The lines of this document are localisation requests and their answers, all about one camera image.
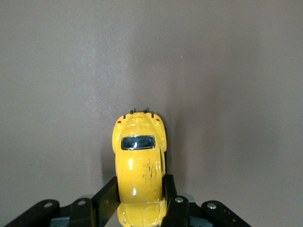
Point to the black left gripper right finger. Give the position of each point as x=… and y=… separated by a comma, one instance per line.
x=175, y=208

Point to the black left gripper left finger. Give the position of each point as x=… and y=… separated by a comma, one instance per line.
x=104, y=203

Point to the yellow beetle toy car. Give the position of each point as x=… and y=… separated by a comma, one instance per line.
x=139, y=170

